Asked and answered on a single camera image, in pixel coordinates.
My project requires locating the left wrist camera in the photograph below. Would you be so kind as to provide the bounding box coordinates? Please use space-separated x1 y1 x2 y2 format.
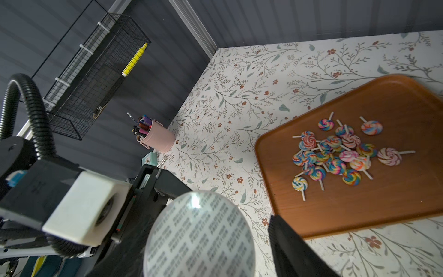
1 160 132 247

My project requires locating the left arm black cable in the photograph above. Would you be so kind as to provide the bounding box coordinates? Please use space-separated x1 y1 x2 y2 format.
0 73 91 257

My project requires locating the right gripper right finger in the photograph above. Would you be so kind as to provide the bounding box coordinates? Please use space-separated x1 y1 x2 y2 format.
268 215 338 277

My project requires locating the black wire basket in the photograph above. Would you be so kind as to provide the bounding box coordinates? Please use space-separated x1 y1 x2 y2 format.
43 1 151 140

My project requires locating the pink pen cup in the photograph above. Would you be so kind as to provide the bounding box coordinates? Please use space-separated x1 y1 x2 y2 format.
126 113 175 153

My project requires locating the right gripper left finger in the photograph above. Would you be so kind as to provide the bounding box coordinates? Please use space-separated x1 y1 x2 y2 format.
86 216 158 277

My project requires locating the teal small clock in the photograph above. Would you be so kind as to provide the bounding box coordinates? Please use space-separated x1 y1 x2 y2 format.
141 152 158 166

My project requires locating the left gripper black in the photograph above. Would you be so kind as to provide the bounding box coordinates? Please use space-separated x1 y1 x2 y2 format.
110 164 193 243

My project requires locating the yellow tag on basket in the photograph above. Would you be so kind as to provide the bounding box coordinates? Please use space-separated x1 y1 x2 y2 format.
122 43 148 77

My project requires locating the pile of colourful lollipops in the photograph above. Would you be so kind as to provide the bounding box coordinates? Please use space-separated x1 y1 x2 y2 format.
292 112 416 201

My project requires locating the brown wooden tray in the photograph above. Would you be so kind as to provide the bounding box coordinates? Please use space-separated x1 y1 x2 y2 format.
255 75 443 239

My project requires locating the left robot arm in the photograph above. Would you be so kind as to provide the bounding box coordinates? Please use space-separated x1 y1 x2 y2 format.
1 137 189 247

